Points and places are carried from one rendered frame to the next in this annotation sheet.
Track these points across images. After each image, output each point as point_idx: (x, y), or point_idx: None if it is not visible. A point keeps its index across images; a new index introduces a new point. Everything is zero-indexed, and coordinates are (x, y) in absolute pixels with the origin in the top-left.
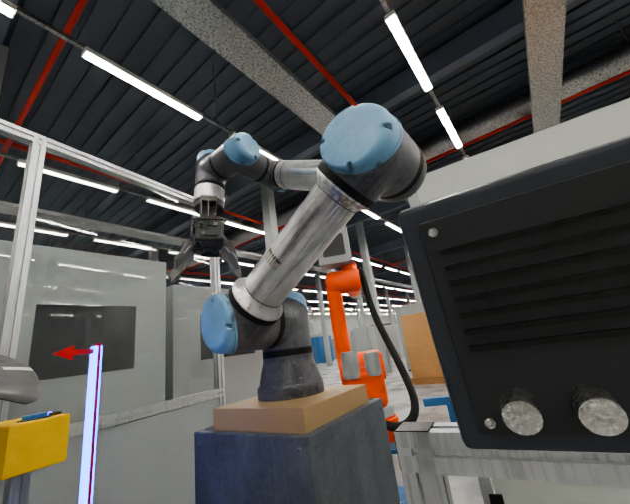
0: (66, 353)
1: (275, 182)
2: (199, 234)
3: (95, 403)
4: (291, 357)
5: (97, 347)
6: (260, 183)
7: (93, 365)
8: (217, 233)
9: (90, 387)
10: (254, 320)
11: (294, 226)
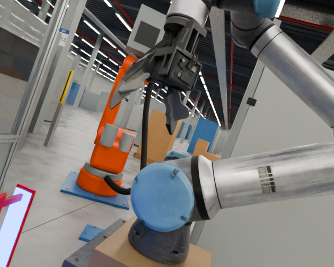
0: None
1: (253, 44)
2: (174, 74)
3: (8, 264)
4: (183, 227)
5: (30, 196)
6: (235, 30)
7: (17, 216)
8: (191, 83)
9: (5, 241)
10: (204, 218)
11: (318, 172)
